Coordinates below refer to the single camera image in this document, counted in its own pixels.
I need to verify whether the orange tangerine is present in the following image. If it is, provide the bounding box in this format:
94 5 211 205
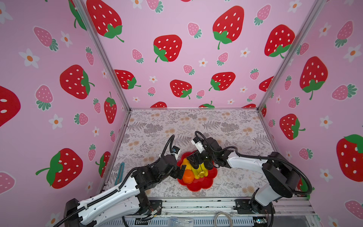
182 170 195 184

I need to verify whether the dark avocado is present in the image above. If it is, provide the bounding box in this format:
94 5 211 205
203 160 214 171

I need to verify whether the yellow banana bunch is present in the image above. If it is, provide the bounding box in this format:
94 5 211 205
181 158 209 179

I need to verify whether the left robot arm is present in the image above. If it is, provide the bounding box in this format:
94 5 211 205
55 135 185 227

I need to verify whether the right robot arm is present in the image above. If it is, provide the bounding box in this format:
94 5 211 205
187 136 313 212

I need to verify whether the red flower-shaped bowl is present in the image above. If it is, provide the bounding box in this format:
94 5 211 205
177 152 217 192

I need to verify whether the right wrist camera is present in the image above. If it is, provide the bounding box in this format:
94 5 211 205
192 138 205 153

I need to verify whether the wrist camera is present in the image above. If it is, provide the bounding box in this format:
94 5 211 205
170 146 180 160
192 138 205 153

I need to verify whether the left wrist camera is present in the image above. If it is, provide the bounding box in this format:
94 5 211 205
170 146 180 160

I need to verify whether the teal tool at wall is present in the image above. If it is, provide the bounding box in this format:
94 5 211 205
114 162 125 185

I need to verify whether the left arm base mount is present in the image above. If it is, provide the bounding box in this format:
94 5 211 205
131 200 163 216

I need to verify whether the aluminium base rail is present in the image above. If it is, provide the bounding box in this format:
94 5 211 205
82 197 318 227

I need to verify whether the grey cable loop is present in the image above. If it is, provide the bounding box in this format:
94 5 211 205
213 212 233 227

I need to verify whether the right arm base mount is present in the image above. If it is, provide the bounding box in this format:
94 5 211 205
233 199 276 215

